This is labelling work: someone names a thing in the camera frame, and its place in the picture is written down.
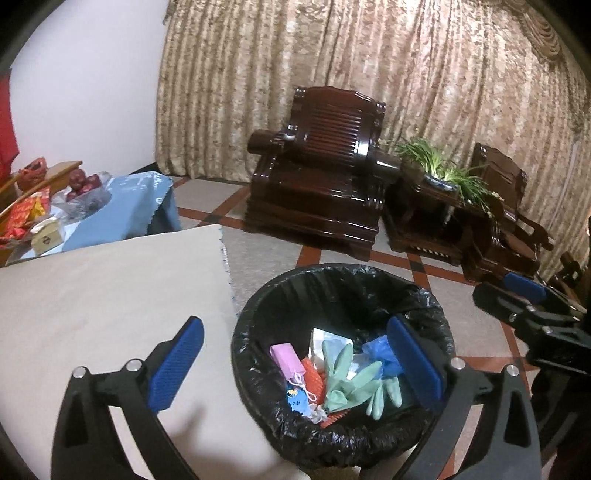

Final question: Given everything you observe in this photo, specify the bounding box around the blue tablecloth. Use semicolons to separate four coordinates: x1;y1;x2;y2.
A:
46;171;182;252

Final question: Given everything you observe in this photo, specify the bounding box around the orange foam net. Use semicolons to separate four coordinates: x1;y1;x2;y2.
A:
302;355;345;425

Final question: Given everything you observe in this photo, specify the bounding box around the black bagged waste bin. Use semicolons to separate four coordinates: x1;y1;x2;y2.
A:
231;263;455;467

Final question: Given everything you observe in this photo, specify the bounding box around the green rubber glove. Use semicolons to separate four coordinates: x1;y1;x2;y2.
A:
321;339;384;414
365;376;402;422

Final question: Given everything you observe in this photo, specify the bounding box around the dark wooden side table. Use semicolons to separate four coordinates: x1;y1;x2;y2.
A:
384;164;497;266

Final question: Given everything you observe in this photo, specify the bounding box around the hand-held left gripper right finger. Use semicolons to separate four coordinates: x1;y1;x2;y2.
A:
383;316;541;480

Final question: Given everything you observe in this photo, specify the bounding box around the blue plastic wrapper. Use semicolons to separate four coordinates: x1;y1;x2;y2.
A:
361;336;404;379

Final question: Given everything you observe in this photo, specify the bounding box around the red cloth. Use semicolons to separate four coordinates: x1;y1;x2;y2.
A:
0;76;19;178

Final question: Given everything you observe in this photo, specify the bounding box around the clear glass fruit bowl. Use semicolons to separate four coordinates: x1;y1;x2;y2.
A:
52;171;114;217

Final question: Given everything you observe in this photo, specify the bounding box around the pink box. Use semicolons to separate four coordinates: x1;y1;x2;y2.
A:
270;343;306;380

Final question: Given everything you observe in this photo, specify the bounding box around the light wooden furniture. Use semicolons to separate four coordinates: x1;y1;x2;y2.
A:
0;159;84;268

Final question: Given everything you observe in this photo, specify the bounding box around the white blue medicine box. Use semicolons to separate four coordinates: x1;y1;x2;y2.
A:
308;328;352;365

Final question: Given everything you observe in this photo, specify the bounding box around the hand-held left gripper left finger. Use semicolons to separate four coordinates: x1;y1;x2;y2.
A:
52;316;206;480

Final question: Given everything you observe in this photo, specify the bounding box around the floral beige curtain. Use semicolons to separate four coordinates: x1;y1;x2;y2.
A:
154;0;591;278

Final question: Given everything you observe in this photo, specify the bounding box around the red snack packet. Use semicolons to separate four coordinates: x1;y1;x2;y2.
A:
0;196;49;245

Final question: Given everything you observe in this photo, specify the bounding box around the dark wooden furniture piece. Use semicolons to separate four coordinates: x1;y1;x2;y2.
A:
538;251;591;315

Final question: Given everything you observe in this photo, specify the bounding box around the red plastic bag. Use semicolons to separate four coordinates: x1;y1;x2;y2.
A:
17;158;49;191

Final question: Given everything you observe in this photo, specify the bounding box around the dark wooden armchair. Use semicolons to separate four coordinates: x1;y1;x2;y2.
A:
462;142;557;284
243;86;402;261

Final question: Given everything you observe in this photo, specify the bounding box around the small beige box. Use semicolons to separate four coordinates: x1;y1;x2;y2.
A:
30;218;63;256

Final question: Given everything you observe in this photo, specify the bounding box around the potted green plant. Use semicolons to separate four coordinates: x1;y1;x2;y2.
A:
385;136;497;217

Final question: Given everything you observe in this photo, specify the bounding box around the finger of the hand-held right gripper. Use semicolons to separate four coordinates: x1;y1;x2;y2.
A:
503;271;585;319
473;282;583;334

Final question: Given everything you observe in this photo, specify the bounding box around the blue card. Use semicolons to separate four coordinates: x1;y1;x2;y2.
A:
285;387;311;416

